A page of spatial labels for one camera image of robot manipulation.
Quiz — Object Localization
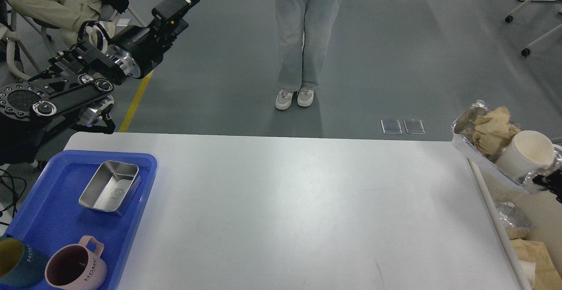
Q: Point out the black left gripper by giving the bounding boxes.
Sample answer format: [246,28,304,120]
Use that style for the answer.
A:
[105,0,201,80]

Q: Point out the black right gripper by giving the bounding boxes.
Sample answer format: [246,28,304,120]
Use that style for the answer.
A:
[532,172,562,203]

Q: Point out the white paper cup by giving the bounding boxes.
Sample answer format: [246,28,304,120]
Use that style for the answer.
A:
[495,130,555,179]

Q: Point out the brown paper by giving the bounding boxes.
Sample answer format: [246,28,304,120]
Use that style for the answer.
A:
[511,239,562,290]
[470,106,521,158]

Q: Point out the aluminium foil tray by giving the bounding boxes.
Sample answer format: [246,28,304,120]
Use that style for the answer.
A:
[451,100,562,195]

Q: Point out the stainless steel rectangular tin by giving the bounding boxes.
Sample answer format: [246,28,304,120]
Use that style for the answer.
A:
[79,160,141,216]

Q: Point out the pink home mug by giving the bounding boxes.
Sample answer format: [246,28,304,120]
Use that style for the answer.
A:
[44,236,108,290]

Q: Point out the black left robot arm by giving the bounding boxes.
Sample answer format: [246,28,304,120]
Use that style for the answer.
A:
[0,0,200,164]

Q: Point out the white plastic bin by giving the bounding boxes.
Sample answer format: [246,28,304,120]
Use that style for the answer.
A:
[469,162,562,290]

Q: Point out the crumpled foil in bin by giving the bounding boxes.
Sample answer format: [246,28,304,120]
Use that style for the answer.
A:
[494,201,536,240]

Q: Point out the brown paper in bin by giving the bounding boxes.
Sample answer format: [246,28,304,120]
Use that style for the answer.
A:
[511,239,562,290]

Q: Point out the seated person in khaki trousers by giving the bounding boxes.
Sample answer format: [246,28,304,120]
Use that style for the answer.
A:
[4,0,130,49]

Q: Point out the standing person in jeans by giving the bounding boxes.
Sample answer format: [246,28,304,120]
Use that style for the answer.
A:
[275,0,342,110]

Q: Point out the clear floor plate right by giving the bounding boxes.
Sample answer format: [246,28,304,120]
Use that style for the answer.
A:
[402,119,425,134]

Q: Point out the clear floor plate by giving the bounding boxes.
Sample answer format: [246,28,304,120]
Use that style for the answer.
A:
[381,119,403,134]
[402,119,425,134]

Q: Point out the clear floor plate left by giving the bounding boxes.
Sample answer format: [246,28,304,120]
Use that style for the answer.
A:
[381,119,403,134]

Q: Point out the white chair base right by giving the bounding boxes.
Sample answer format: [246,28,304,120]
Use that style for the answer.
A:
[504,0,562,57]

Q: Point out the blue plastic tray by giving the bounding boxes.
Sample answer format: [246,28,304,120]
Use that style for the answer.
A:
[6,150,157,290]

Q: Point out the dark blue mug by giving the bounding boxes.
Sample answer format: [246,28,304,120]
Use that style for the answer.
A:
[0,234,49,288]

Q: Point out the black cable bundle left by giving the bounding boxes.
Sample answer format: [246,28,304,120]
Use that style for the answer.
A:
[0,168,27,227]

